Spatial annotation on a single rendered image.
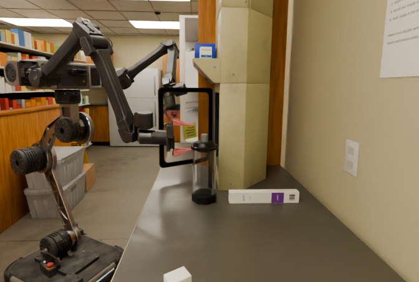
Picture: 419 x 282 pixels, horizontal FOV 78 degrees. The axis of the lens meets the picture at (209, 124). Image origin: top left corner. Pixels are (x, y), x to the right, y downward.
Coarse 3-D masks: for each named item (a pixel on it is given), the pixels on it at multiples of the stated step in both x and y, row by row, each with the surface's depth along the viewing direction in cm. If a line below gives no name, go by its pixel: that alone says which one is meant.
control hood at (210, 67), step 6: (198, 60) 106; (204, 60) 106; (210, 60) 106; (216, 60) 106; (198, 66) 106; (204, 66) 106; (210, 66) 106; (216, 66) 106; (204, 72) 107; (210, 72) 107; (216, 72) 107; (210, 78) 107; (216, 78) 107
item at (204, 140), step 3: (201, 135) 100; (204, 135) 100; (207, 135) 100; (201, 138) 100; (204, 138) 100; (207, 138) 100; (198, 141) 102; (201, 141) 101; (204, 141) 100; (207, 141) 101; (210, 141) 102; (195, 144) 99; (198, 144) 98; (201, 144) 98; (204, 144) 98; (207, 144) 98; (210, 144) 98; (213, 144) 99; (201, 147) 97; (204, 147) 97; (207, 147) 97
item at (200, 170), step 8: (192, 144) 103; (216, 144) 103; (200, 152) 98; (208, 152) 98; (200, 160) 98; (208, 160) 98; (200, 168) 98; (208, 168) 99; (200, 176) 99; (208, 176) 99; (200, 184) 99; (208, 184) 100; (200, 192) 100; (208, 192) 100
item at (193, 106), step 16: (176, 96) 128; (192, 96) 132; (208, 96) 137; (176, 112) 129; (192, 112) 134; (208, 112) 139; (176, 128) 130; (192, 128) 135; (208, 128) 140; (176, 144) 131; (176, 160) 132
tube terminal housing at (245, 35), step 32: (224, 32) 105; (256, 32) 110; (224, 64) 106; (256, 64) 112; (224, 96) 108; (256, 96) 115; (224, 128) 110; (256, 128) 118; (224, 160) 112; (256, 160) 121
